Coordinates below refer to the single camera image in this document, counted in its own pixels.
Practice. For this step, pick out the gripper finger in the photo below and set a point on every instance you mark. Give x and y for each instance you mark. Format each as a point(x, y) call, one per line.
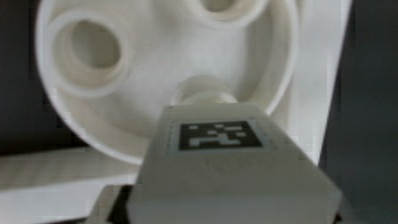
point(108, 212)

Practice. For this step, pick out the white stool leg with tag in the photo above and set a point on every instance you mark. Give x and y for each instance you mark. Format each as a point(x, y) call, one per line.
point(225, 173)

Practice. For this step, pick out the white L-shaped wall fixture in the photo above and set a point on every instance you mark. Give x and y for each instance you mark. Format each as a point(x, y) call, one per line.
point(51, 181)

